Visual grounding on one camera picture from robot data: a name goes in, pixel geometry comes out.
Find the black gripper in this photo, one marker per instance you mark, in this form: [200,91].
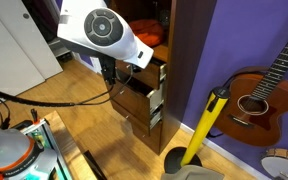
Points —
[108,66]

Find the brown drawer holding black bag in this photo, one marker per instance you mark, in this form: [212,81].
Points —
[130,100]

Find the brown drawer with small knob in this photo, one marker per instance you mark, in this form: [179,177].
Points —
[144,75]

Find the brown drawer holding silver bag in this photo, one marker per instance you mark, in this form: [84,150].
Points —
[130,118]

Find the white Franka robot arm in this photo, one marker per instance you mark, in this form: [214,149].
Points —
[117,40]

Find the white closet shelf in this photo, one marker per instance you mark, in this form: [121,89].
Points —
[60,50]

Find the orange knit beanie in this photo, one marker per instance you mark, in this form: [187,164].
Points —
[149,31]

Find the dark brown wooden cabinet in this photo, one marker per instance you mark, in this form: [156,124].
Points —
[187,66]

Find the small dark jar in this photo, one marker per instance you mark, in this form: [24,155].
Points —
[164,18]

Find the small black clamp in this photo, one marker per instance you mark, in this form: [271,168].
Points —
[34,116]

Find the black table base bar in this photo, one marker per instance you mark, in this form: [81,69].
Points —
[94,166]

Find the yellow stanchion with black base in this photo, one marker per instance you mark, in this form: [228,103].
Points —
[204,126]

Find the grey cloth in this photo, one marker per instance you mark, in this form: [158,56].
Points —
[194,173]

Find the white baseboard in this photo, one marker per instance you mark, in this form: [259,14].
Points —
[224,153]

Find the brown acoustic guitar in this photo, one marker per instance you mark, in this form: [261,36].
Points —
[257,113]

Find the banjo with white head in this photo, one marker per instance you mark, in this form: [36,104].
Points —
[280,165]

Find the aluminium frame control box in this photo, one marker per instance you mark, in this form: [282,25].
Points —
[50,143]

